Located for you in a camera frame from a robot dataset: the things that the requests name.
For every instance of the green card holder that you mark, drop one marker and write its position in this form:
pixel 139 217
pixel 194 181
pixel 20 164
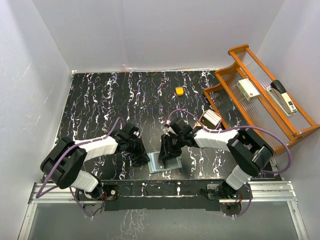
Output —
pixel 170 164

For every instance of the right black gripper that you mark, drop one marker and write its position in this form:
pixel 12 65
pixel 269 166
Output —
pixel 166 145

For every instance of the yellow small block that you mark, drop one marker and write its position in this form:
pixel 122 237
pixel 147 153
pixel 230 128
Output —
pixel 179 91

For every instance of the black beige stapler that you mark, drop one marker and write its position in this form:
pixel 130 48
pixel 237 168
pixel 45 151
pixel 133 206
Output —
pixel 280 95

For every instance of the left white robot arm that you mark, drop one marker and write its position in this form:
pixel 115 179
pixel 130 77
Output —
pixel 63 165

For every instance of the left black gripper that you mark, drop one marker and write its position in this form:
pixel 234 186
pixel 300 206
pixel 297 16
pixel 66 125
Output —
pixel 140 155

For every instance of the wooden tiered shelf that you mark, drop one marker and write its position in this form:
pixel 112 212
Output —
pixel 265 111

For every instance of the wooden tray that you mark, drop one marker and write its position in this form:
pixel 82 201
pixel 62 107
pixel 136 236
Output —
pixel 207 124

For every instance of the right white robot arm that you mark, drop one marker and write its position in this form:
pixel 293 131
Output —
pixel 249 150

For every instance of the white staple box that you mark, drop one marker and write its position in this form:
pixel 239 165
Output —
pixel 247 89

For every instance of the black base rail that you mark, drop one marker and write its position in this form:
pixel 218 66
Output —
pixel 164 194

